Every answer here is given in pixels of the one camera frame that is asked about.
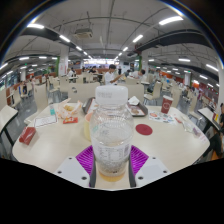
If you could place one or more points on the beige chair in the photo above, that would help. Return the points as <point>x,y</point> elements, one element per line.
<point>83,91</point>
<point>136,91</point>

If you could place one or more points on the flat round red coaster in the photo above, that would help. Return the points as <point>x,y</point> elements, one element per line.
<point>144,129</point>

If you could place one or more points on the group of beige chairs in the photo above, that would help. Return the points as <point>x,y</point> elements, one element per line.
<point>40,96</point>

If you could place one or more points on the small teal packet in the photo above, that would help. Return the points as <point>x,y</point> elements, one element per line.
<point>52,110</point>

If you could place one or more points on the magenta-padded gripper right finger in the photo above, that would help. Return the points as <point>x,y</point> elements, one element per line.
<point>151,170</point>

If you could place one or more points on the white crumpled napkin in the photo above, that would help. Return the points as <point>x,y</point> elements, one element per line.
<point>133,100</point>

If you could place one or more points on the ceiling air conditioner unit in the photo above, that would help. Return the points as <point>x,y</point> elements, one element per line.
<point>83,33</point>

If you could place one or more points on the person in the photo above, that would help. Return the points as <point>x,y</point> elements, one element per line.
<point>110,77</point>
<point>140,74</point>

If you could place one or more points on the crumpled food wrapper bag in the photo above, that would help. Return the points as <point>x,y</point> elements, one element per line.
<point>68,108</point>

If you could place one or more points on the clear plastic bottle white cap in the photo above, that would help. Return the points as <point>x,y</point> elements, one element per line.
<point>111,133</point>

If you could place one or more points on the group of ceiling lights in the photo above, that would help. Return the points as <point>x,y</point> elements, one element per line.
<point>170,20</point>

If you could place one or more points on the small red sauce packet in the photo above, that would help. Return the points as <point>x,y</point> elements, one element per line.
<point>178,120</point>
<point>70,120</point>

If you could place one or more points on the red paper cup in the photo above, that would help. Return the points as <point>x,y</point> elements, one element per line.
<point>166,105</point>

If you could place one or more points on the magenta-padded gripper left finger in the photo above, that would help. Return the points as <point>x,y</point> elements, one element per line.
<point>71,170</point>

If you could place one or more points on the clear plastic packet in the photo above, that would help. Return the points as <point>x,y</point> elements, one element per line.
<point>192,129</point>

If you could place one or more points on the pale yellow cup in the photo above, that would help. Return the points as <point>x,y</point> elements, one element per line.
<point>86,128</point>

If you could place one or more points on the white paper card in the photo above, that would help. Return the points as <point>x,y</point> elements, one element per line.
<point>45,121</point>

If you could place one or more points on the dark tray with menu paper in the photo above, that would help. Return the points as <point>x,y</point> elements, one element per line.
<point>138,110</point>

